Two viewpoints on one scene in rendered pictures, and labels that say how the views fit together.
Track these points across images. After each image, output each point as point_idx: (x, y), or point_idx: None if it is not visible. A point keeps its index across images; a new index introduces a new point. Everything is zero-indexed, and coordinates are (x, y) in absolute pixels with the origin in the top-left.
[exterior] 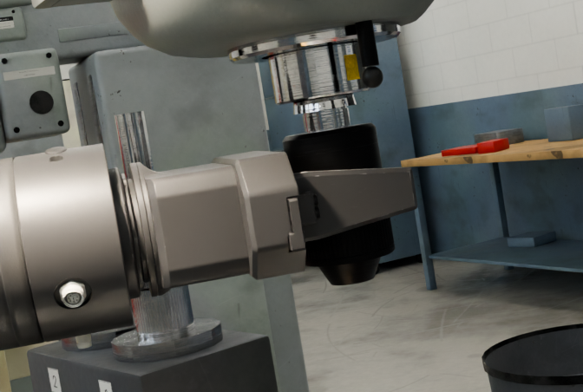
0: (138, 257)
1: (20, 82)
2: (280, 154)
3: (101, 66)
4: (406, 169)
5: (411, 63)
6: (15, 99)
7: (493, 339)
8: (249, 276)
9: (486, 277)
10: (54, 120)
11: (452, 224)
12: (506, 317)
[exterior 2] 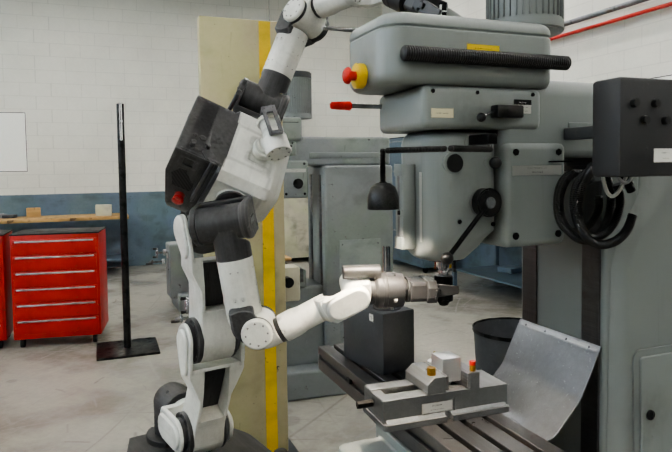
0: (406, 295)
1: (290, 174)
2: (435, 281)
3: (326, 172)
4: (457, 286)
5: None
6: (287, 180)
7: (481, 317)
8: None
9: (483, 284)
10: (302, 192)
11: (470, 253)
12: (489, 307)
